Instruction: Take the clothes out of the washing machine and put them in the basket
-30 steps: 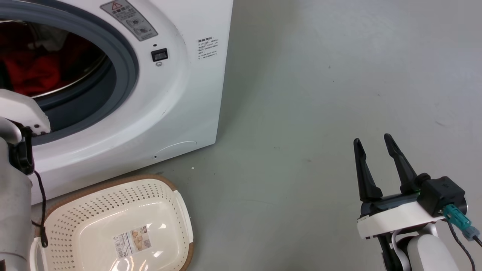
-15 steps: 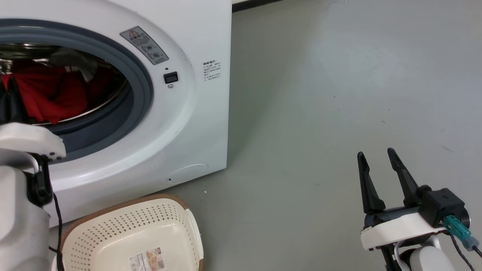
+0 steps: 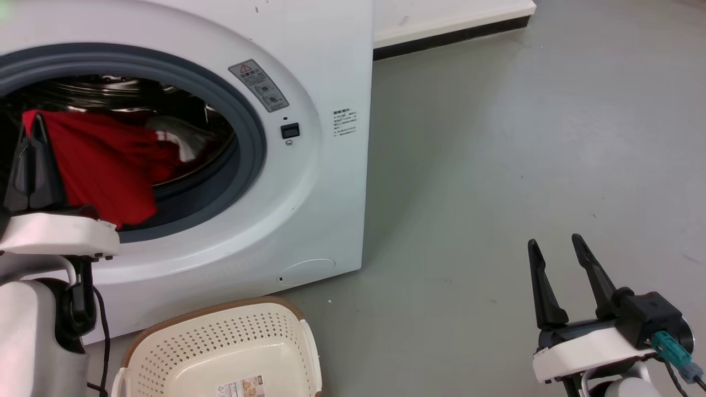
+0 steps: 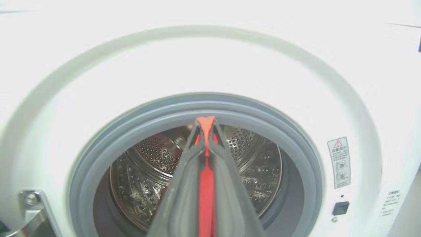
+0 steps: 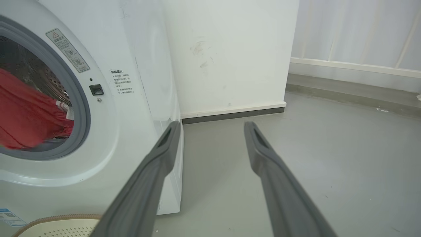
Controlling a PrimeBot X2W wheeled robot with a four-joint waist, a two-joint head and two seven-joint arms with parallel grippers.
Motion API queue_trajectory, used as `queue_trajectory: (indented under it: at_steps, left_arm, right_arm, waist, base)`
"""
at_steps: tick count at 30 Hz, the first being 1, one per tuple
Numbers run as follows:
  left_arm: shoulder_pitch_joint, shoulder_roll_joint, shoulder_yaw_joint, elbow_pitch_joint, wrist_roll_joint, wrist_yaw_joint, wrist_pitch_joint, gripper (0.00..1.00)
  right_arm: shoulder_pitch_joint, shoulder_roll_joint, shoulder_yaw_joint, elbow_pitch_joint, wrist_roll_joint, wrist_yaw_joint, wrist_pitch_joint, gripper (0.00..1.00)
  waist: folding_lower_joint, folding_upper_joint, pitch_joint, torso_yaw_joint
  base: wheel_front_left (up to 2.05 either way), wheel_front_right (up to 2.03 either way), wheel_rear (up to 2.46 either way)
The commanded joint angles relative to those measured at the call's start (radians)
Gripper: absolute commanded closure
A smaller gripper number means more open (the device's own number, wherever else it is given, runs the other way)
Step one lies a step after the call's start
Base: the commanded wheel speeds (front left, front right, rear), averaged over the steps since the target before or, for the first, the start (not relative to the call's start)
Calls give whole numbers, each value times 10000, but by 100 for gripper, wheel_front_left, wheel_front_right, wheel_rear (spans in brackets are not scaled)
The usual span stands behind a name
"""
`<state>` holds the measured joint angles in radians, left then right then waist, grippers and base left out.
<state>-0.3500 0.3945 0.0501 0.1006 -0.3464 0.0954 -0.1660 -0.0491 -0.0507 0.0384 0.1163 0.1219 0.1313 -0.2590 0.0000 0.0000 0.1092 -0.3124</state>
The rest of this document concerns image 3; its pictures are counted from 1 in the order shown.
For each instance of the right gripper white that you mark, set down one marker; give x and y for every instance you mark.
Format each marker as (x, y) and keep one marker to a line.
(584, 350)

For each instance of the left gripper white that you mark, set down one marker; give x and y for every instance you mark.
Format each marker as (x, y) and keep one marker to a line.
(55, 234)

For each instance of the red garment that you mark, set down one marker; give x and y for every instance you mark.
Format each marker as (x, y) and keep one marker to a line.
(105, 165)

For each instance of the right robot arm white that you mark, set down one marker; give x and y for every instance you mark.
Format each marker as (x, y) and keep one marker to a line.
(620, 386)

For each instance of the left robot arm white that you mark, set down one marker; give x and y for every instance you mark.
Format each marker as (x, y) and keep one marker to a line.
(33, 331)

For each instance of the cream perforated laundry basket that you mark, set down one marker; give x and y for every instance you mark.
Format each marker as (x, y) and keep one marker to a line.
(182, 358)

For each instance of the white front-load washing machine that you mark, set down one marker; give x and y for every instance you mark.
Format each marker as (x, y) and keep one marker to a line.
(325, 209)

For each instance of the printed label on basket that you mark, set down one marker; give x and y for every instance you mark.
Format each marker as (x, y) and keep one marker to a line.
(240, 387)

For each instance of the white grey garment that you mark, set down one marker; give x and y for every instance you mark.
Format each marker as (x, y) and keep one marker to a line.
(185, 140)

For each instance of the white platform with black base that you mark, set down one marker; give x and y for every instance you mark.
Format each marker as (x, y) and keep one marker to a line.
(441, 22)

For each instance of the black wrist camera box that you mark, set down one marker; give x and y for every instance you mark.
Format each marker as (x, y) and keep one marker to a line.
(653, 317)

